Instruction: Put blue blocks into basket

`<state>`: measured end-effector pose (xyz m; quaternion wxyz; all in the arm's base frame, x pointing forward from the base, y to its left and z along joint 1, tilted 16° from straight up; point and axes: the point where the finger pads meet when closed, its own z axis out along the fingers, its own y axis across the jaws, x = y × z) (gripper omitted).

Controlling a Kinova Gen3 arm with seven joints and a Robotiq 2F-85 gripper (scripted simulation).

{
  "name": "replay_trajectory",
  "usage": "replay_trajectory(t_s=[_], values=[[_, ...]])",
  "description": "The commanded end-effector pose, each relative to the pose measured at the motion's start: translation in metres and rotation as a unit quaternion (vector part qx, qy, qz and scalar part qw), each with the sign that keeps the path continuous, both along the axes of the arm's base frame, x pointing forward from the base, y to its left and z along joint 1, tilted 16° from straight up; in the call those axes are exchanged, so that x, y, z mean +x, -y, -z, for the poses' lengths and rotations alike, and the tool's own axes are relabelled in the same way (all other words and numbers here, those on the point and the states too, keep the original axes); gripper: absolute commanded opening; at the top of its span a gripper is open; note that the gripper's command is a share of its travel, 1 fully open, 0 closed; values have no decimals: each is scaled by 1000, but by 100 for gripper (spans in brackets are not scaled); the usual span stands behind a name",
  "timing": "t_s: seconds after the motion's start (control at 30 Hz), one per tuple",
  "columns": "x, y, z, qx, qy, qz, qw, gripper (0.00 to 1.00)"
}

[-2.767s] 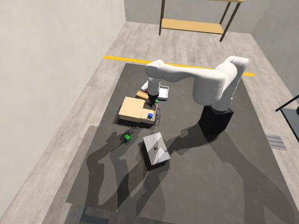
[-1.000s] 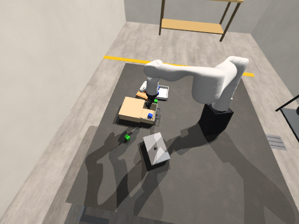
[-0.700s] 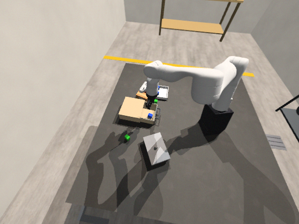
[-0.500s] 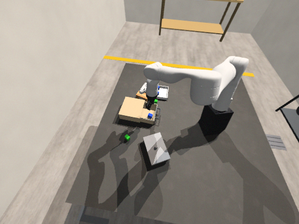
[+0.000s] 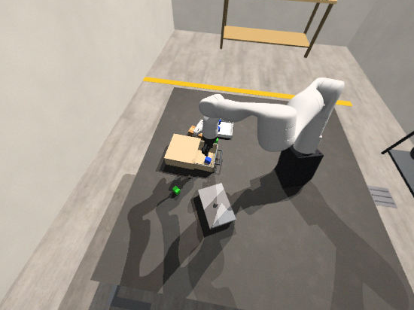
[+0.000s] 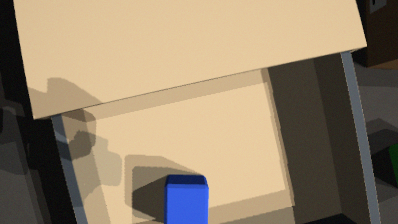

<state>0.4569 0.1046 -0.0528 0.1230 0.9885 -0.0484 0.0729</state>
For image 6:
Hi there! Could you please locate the green block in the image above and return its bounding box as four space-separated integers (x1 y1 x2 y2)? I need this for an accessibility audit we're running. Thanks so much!
388 143 398 185

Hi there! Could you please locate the brown cardboard box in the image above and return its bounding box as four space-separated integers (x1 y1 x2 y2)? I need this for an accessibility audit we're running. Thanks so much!
364 0 398 70

